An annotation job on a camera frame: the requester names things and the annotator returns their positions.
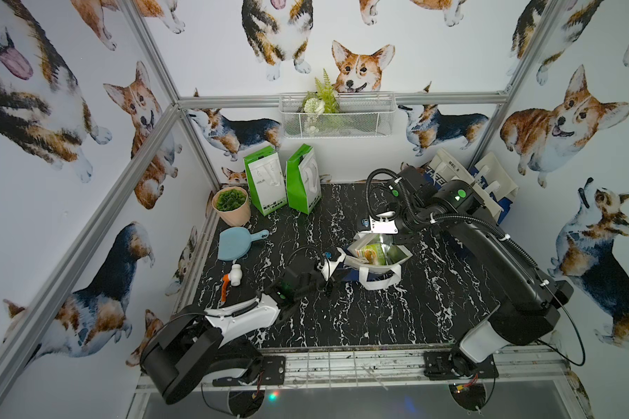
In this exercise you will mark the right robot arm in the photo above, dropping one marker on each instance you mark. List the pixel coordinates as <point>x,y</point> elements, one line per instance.
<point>532,303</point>

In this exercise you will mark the green white takeout bag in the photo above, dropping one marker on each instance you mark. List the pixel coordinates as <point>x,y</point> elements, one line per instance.
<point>265,180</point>

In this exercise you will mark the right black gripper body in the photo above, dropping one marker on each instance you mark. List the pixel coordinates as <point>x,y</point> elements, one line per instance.
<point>406,218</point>

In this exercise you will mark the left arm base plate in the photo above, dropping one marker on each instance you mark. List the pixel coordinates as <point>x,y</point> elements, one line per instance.
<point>268,370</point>

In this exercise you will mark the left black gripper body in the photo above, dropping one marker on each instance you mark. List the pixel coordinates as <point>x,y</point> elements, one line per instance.
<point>311,273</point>

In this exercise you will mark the light blue dustpan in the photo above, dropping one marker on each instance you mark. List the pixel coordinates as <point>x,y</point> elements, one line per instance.
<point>235,242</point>

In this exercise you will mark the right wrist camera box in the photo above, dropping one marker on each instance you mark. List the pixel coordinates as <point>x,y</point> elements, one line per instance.
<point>385,225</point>

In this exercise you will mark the artificial fern with flower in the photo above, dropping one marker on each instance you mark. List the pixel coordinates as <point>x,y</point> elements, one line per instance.
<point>320,107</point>

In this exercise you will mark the snack packets inside bag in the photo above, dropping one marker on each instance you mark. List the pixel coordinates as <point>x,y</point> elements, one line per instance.
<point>381,253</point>

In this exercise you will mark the blue white bag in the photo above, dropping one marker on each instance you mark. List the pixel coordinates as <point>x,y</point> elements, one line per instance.
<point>444,168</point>
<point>495,186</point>
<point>371,277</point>

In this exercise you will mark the white wire wall basket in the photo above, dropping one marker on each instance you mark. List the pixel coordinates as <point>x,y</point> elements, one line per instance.
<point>361,115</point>

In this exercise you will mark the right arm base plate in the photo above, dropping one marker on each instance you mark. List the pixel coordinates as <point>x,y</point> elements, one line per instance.
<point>452,365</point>

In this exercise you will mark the terracotta pot with plant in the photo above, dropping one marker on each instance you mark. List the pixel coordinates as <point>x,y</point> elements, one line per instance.
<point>233,206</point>

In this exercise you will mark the small white orange bottle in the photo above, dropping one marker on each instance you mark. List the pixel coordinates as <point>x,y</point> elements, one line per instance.
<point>231,279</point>

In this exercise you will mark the aluminium frame rail front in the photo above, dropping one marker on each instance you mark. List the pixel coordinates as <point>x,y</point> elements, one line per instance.
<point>395,367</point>

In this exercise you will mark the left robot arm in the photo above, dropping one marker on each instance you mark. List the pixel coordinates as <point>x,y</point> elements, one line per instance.
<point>210,346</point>

